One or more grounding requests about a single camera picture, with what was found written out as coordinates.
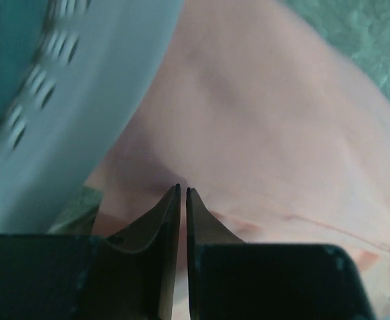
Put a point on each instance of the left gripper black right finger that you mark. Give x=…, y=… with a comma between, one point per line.
x=232, y=279

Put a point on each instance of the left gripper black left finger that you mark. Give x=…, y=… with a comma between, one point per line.
x=127, y=275

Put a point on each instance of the salmon orange t shirt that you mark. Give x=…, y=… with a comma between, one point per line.
x=284, y=139

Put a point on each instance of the white laundry basket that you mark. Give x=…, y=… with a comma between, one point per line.
x=96, y=62

